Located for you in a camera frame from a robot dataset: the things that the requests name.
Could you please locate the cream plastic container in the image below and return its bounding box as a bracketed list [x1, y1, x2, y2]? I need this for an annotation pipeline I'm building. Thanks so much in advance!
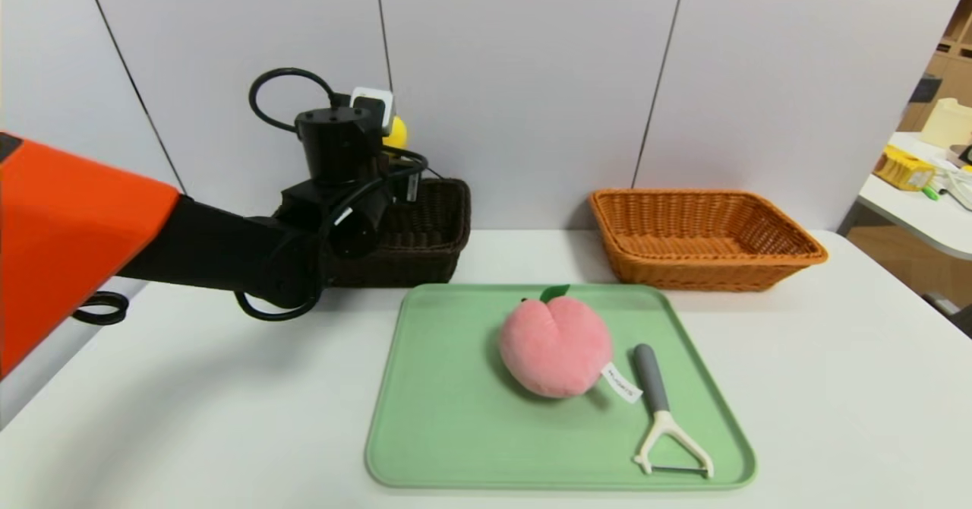
[920, 98, 972, 150]

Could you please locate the white side table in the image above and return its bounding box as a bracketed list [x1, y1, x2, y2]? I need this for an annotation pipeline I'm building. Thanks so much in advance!
[855, 133, 972, 262]

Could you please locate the black camera usb cable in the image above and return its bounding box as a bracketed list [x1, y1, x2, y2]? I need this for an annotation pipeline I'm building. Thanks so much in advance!
[235, 68, 430, 322]

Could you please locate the light green plastic tray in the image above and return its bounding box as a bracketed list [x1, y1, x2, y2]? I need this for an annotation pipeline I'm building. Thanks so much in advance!
[366, 283, 757, 490]

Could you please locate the dark office chair back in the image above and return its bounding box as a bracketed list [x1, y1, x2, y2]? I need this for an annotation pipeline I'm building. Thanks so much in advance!
[907, 76, 940, 106]

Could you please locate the orange wicker basket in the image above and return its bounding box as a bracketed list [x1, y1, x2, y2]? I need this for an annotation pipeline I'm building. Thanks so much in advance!
[589, 189, 828, 292]

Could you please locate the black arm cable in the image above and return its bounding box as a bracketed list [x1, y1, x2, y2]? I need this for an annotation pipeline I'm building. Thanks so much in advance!
[72, 291, 130, 326]

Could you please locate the grey handled white peeler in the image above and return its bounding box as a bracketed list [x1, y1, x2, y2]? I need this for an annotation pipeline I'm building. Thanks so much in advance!
[632, 343, 715, 479]

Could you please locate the yellow duck toy car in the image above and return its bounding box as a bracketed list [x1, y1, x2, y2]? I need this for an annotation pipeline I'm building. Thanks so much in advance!
[382, 116, 409, 153]

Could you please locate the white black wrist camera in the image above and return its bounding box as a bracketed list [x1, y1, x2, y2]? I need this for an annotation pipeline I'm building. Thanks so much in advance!
[349, 87, 396, 136]

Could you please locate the dark brown wicker basket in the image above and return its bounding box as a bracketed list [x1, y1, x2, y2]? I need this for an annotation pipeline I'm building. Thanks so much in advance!
[327, 178, 472, 289]

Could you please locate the wooden shelf cabinet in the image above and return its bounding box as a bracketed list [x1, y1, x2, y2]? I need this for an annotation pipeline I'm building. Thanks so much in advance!
[895, 0, 972, 134]

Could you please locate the yellow box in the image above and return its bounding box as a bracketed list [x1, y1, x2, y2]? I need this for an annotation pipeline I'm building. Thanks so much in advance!
[872, 150, 935, 192]

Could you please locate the pink plush peach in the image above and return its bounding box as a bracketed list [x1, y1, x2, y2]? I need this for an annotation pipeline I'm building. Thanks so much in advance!
[498, 285, 642, 402]

